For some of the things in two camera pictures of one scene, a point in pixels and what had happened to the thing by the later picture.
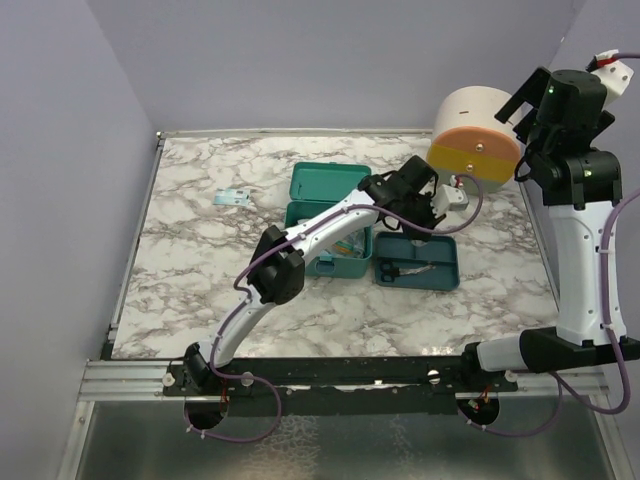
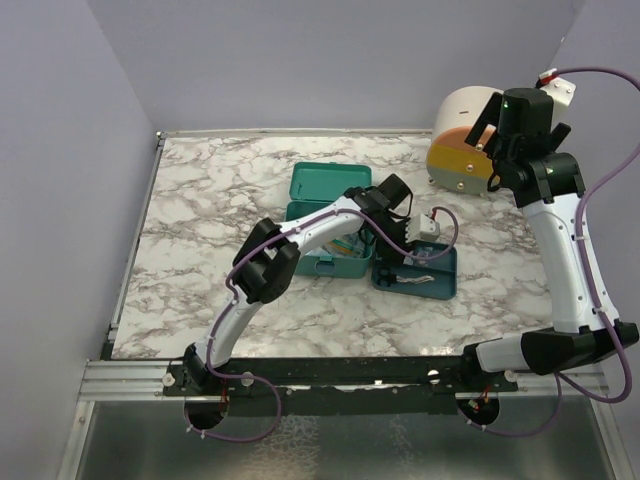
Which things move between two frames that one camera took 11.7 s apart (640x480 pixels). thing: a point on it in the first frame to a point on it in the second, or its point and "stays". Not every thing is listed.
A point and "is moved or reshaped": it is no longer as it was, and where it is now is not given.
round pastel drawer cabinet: (469, 144) stays
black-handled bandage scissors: (390, 272) is moved or reshaped
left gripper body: (420, 210) to (395, 230)
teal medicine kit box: (315, 187) stays
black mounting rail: (404, 386) stays
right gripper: (530, 92) to (489, 117)
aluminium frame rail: (146, 378) stays
